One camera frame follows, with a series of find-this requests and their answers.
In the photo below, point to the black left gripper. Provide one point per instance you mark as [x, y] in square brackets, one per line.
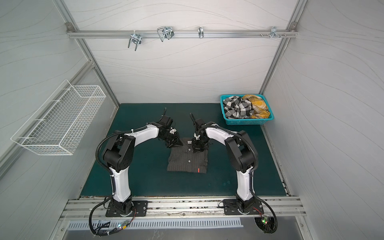
[176, 141]

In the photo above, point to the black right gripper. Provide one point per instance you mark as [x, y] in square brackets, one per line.
[198, 142]

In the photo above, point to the dark grey striped shirt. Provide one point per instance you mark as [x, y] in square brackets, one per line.
[184, 159]

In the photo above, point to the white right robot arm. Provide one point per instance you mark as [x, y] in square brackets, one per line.
[242, 155]

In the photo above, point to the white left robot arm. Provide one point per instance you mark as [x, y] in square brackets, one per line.
[115, 154]

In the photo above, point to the teal plastic basket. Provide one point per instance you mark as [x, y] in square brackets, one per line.
[248, 121]

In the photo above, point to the black white checked shirt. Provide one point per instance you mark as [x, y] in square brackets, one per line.
[235, 107]

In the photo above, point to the yellow plaid shirt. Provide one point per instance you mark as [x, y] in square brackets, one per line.
[259, 110]

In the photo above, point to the metal u-bolt clamp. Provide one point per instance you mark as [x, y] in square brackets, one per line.
[165, 32]

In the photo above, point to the black round fan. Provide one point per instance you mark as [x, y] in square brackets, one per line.
[266, 224]

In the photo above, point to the metal hook clamp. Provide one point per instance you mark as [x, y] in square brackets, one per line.
[135, 40]

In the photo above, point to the aluminium top crossbar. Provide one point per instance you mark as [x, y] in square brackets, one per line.
[179, 34]

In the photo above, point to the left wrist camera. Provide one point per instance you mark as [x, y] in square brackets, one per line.
[166, 122]

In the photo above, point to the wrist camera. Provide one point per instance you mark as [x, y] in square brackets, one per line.
[198, 124]
[166, 122]

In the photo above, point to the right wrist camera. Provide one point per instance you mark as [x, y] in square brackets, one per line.
[198, 124]

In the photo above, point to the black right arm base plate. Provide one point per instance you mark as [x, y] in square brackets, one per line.
[231, 207]

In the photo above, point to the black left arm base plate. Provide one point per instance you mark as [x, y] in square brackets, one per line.
[138, 209]

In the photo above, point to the white slotted cable duct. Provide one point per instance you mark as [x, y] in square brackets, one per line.
[148, 224]

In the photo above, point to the small metal ring clamp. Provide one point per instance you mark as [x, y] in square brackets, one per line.
[201, 32]

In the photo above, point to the white wire basket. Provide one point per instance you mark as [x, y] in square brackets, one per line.
[58, 125]

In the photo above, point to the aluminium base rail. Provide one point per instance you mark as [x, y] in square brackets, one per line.
[187, 207]

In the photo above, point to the metal bracket with bolts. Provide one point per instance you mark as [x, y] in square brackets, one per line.
[274, 33]

